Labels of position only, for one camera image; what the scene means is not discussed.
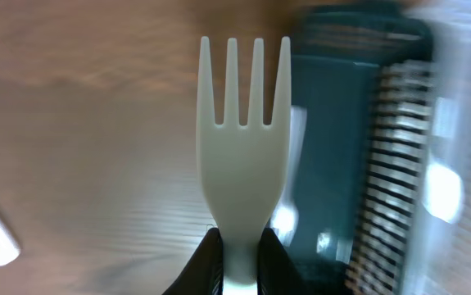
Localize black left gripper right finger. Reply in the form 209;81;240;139
257;228;311;295

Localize clear perforated plastic basket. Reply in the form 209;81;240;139
404;0;471;294

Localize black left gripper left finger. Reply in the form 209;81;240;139
162;227;224;295

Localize dark green plastic basket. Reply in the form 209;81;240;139
268;1;434;294

